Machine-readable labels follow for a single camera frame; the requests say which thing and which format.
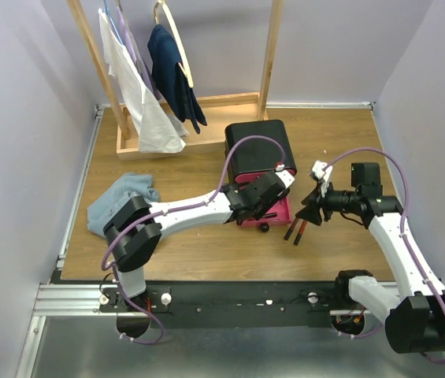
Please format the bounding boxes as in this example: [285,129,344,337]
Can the bright red lip gloss tube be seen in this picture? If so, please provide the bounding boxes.
[293,220,307,246]

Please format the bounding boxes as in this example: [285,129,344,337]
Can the blue hanger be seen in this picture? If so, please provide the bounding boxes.
[103,0,125,47]

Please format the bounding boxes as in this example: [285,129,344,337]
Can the aluminium frame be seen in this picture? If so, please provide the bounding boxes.
[18,112,445,377]

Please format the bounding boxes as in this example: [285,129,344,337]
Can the blue denim jeans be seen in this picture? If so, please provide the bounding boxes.
[87,172,160,238]

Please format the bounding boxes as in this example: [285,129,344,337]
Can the white shirt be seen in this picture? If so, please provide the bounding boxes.
[98,9,186,154]

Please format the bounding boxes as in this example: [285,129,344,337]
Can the pink bottom drawer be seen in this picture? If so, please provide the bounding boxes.
[236,197,291,232]

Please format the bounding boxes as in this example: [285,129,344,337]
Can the cream hanger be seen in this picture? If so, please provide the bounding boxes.
[153,0,194,89]

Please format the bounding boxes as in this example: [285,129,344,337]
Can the purple shirt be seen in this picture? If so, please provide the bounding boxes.
[117,1,161,100]

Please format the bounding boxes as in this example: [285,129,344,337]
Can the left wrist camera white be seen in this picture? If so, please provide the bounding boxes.
[274,164,295,189]

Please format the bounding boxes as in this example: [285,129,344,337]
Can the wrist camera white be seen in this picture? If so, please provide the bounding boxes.
[274,164,295,189]
[310,161,333,197]

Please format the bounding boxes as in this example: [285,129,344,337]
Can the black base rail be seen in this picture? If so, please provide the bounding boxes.
[99,280,369,330]

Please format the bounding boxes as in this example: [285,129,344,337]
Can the dark red lip gloss tube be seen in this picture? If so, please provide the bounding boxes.
[284,219,297,240]

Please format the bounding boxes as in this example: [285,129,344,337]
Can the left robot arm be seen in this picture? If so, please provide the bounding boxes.
[102,170,295,311]

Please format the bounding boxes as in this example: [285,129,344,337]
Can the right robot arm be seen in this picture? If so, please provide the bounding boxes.
[296,161,445,358]

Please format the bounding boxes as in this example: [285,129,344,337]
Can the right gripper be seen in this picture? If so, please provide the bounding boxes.
[295,178,361,226]

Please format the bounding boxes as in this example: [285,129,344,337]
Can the black drawer organizer box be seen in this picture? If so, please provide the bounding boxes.
[224,120,297,183]

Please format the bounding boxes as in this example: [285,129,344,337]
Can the wooden clothes rack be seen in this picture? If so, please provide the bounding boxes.
[68,1,283,160]

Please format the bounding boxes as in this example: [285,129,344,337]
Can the grey hanger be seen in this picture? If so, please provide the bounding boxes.
[117,1,144,75]

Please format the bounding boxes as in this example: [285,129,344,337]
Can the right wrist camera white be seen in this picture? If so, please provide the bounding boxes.
[310,161,333,197]

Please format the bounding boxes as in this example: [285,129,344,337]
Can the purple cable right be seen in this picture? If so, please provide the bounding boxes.
[322,147,445,365]

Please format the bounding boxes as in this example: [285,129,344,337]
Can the navy blue garment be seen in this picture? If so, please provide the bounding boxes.
[147,24,207,134]

